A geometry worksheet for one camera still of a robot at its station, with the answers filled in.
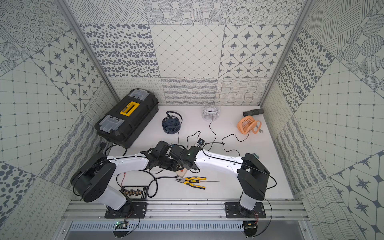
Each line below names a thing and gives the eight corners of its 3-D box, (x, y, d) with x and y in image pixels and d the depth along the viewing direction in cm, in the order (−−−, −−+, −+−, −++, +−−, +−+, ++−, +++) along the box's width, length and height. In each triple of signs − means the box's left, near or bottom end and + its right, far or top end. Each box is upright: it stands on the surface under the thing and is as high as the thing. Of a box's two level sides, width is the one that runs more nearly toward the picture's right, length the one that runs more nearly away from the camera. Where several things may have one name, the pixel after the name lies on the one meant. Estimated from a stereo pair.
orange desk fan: (240, 139, 102) (245, 129, 93) (234, 129, 108) (237, 119, 98) (259, 132, 106) (266, 121, 97) (252, 123, 112) (257, 112, 102)
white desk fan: (200, 120, 113) (200, 114, 108) (203, 108, 121) (204, 102, 116) (216, 123, 111) (217, 117, 106) (219, 111, 119) (220, 105, 114)
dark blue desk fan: (160, 131, 106) (158, 126, 101) (168, 115, 116) (167, 110, 111) (177, 135, 104) (176, 130, 99) (184, 119, 113) (184, 114, 109)
